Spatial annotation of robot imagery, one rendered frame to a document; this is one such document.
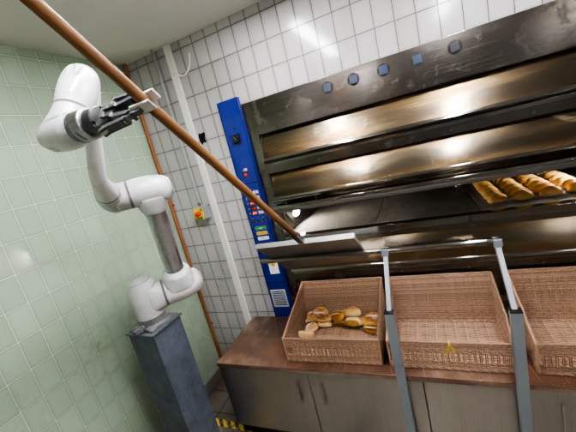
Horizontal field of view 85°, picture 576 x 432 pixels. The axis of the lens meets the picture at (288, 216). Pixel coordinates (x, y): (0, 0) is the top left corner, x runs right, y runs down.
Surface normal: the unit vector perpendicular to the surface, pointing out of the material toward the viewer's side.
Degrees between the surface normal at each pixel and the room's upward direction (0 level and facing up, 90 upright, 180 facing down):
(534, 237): 70
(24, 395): 90
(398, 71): 90
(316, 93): 90
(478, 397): 90
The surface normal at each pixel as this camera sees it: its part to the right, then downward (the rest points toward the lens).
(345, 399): -0.36, 0.29
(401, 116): -0.42, -0.06
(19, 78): 0.90, -0.14
